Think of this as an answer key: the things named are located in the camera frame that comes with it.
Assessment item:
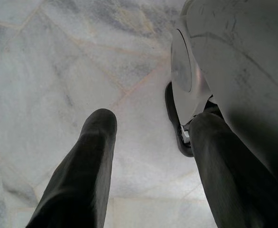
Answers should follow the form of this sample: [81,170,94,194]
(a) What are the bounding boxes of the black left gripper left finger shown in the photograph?
[26,108,118,228]

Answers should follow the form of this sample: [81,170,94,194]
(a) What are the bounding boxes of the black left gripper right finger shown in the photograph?
[188,111,278,228]

